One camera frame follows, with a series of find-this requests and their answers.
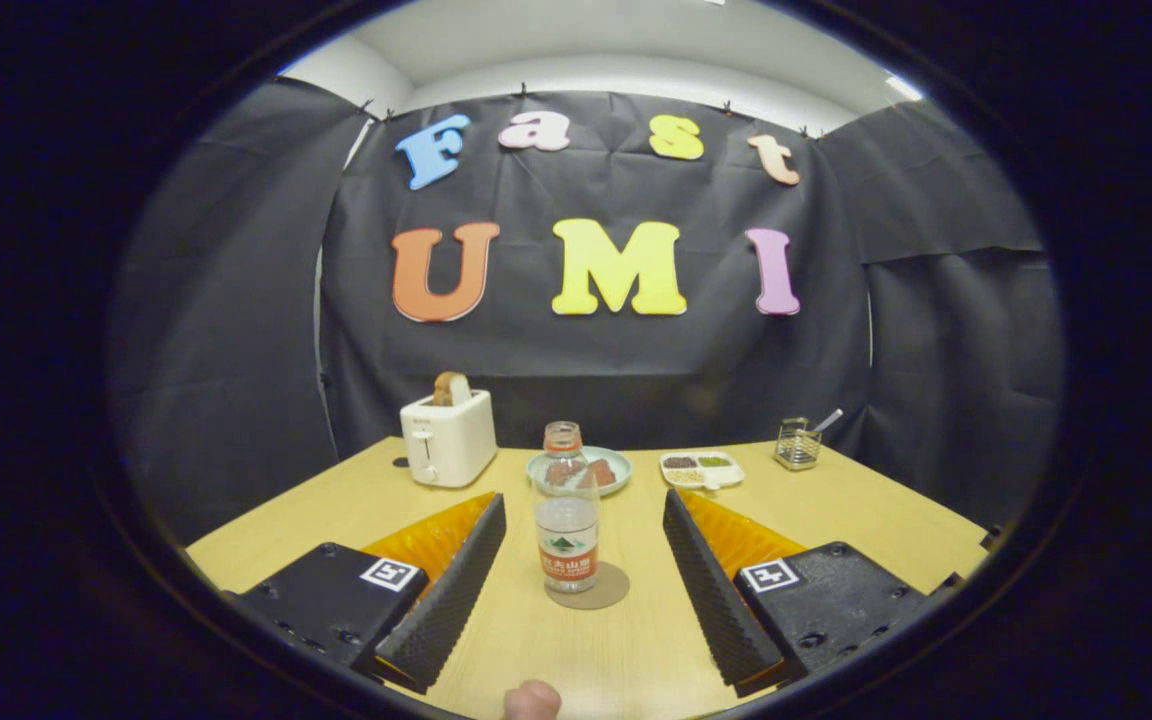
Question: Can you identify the wooden table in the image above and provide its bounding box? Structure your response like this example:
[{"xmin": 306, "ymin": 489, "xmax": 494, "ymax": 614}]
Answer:
[{"xmin": 184, "ymin": 436, "xmax": 992, "ymax": 720}]

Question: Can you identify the round brown coaster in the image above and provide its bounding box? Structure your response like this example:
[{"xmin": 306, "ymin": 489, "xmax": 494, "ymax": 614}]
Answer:
[{"xmin": 544, "ymin": 560, "xmax": 631, "ymax": 611}]

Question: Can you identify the black backdrop cloth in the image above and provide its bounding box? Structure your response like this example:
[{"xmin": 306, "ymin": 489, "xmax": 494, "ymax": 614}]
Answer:
[{"xmin": 106, "ymin": 78, "xmax": 1067, "ymax": 546}]

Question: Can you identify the white divided dish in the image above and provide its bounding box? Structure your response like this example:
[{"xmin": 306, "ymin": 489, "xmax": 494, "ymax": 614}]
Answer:
[{"xmin": 660, "ymin": 450, "xmax": 745, "ymax": 491}]

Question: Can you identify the clear plastic juice bottle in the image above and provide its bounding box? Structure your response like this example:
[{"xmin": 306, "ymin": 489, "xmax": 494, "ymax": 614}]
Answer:
[{"xmin": 532, "ymin": 421, "xmax": 601, "ymax": 594}]

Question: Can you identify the white toaster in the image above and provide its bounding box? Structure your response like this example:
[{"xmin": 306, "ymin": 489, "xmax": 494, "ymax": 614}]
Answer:
[{"xmin": 399, "ymin": 389, "xmax": 499, "ymax": 489}]

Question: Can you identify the light blue plate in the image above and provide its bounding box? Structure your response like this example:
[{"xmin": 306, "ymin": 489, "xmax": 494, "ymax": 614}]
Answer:
[{"xmin": 526, "ymin": 446, "xmax": 633, "ymax": 498}]

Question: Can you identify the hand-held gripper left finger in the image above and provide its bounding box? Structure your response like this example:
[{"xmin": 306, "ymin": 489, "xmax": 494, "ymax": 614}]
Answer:
[{"xmin": 226, "ymin": 490, "xmax": 509, "ymax": 696}]

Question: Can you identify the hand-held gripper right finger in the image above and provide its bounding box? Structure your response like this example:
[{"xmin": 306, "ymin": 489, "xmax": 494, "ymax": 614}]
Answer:
[{"xmin": 662, "ymin": 487, "xmax": 962, "ymax": 699}]

